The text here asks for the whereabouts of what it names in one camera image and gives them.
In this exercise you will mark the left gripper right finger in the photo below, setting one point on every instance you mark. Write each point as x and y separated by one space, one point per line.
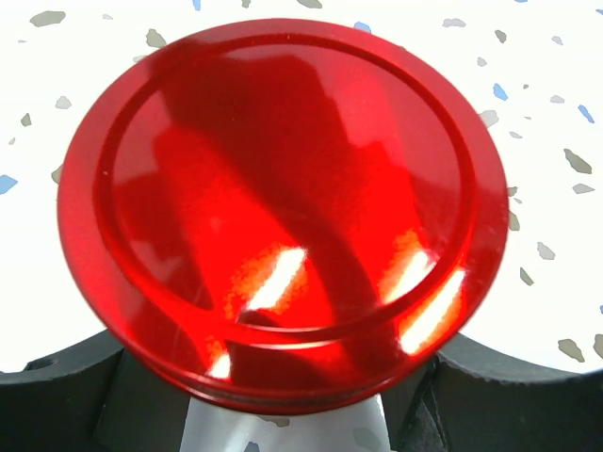
471 398

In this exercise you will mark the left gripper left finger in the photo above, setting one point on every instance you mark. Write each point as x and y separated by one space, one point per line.
92 396

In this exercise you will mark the clear plastic jar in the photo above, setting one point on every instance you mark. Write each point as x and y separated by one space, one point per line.
358 427

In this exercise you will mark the red jar lid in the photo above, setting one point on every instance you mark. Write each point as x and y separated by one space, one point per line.
283 216

